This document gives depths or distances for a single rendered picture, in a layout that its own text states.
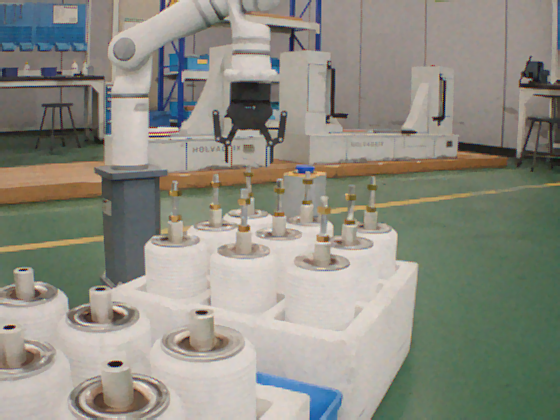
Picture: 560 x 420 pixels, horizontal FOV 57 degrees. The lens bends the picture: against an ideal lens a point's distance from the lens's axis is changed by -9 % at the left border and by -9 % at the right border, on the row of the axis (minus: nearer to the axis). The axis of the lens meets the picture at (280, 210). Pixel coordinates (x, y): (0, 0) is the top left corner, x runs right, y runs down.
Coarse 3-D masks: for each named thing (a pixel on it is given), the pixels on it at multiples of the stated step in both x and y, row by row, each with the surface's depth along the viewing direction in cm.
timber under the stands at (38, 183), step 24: (0, 168) 313; (24, 168) 312; (48, 168) 313; (72, 168) 313; (264, 168) 324; (288, 168) 330; (336, 168) 351; (360, 168) 363; (384, 168) 376; (408, 168) 389; (432, 168) 405; (456, 168) 422; (0, 192) 239; (24, 192) 245; (48, 192) 252; (72, 192) 259; (96, 192) 266
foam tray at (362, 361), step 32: (128, 288) 83; (384, 288) 86; (160, 320) 78; (224, 320) 73; (256, 320) 73; (384, 320) 79; (256, 352) 72; (288, 352) 70; (320, 352) 68; (352, 352) 66; (384, 352) 82; (320, 384) 69; (352, 384) 67; (384, 384) 86; (352, 416) 69
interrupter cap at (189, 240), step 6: (162, 234) 87; (186, 234) 87; (156, 240) 83; (162, 240) 84; (186, 240) 85; (192, 240) 84; (198, 240) 84; (162, 246) 81; (168, 246) 81; (174, 246) 81; (180, 246) 81; (186, 246) 81
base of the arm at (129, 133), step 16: (112, 112) 128; (128, 112) 126; (144, 112) 129; (112, 128) 129; (128, 128) 127; (144, 128) 130; (112, 144) 129; (128, 144) 128; (144, 144) 130; (112, 160) 130; (128, 160) 128; (144, 160) 131
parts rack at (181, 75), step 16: (160, 0) 594; (320, 0) 647; (256, 16) 603; (320, 16) 652; (288, 32) 697; (320, 32) 655; (160, 48) 602; (320, 48) 659; (160, 64) 607; (160, 80) 609; (176, 80) 580; (192, 80) 634; (160, 96) 614
